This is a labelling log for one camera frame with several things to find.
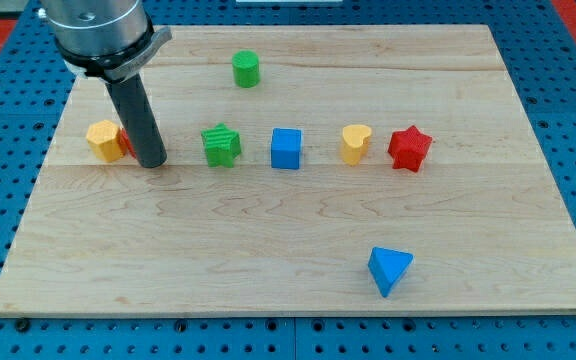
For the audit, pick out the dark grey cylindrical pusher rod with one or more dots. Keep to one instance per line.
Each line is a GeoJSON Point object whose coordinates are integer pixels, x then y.
{"type": "Point", "coordinates": [133, 107]}

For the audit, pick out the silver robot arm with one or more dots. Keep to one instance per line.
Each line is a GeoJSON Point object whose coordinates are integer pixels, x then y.
{"type": "Point", "coordinates": [112, 40]}

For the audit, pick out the blue triangle block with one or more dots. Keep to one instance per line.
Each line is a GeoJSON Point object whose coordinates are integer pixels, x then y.
{"type": "Point", "coordinates": [387, 267]}

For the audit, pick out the yellow hexagon block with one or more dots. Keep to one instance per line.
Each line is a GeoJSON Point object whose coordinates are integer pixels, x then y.
{"type": "Point", "coordinates": [104, 139]}

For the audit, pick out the red block behind rod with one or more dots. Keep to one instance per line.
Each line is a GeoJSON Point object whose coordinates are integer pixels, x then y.
{"type": "Point", "coordinates": [125, 143]}

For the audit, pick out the green star block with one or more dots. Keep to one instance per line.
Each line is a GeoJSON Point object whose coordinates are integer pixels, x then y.
{"type": "Point", "coordinates": [221, 145]}

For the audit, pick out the green cylinder block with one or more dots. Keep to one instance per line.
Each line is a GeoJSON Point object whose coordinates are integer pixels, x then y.
{"type": "Point", "coordinates": [245, 65]}

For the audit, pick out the blue cube block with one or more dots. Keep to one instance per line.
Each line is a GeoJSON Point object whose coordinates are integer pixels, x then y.
{"type": "Point", "coordinates": [286, 145]}

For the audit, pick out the yellow heart block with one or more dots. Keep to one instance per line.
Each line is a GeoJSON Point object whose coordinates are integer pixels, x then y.
{"type": "Point", "coordinates": [355, 141]}

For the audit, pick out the red star block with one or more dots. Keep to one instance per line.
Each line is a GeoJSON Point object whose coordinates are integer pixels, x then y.
{"type": "Point", "coordinates": [409, 148]}

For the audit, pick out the wooden board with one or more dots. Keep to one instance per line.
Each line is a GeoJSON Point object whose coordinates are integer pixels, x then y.
{"type": "Point", "coordinates": [483, 216]}

